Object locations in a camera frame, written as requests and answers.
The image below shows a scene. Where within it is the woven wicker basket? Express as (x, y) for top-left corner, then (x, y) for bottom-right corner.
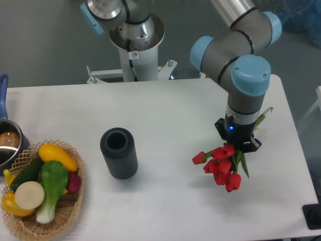
(1, 140), (85, 240)

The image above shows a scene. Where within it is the yellow banana tip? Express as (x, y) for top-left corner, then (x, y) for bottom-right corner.
(3, 169), (16, 187)

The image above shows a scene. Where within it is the red tulip bouquet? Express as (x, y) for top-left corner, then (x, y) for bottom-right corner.
(192, 107), (274, 193)

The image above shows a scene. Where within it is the blue plastic bag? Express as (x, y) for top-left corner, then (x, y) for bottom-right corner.
(274, 0), (320, 47)

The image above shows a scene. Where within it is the blue handled saucepan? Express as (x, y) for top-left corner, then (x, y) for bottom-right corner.
(1, 74), (30, 176)

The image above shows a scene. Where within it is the dark grey ribbed vase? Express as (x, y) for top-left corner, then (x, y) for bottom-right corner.
(100, 127), (138, 180)

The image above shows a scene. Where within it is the purple red radish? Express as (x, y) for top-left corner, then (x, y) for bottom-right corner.
(66, 172), (82, 193)

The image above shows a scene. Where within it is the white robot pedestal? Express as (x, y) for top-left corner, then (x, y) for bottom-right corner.
(87, 13), (178, 84)

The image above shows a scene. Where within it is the black device at edge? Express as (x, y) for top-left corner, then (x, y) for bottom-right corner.
(302, 204), (320, 230)

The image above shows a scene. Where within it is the white frame at right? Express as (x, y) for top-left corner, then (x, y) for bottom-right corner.
(296, 86), (320, 136)

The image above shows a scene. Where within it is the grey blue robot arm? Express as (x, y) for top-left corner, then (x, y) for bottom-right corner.
(80, 1), (282, 153)

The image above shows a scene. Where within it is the yellow squash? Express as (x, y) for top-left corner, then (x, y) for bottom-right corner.
(38, 143), (78, 172)

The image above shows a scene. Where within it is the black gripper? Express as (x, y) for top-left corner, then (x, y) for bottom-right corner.
(214, 116), (262, 153)

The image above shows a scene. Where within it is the beige round slice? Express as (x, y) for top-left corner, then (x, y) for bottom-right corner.
(15, 181), (45, 210)

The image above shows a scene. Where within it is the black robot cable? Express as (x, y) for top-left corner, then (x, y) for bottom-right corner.
(126, 39), (138, 82)

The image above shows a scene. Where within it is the yellow bell pepper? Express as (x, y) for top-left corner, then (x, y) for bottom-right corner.
(1, 191), (34, 217)

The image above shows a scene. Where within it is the dark green cucumber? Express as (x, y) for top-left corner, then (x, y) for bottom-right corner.
(10, 156), (44, 192)

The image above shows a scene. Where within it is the green bok choy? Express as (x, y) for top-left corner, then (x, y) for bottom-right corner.
(36, 160), (68, 224)

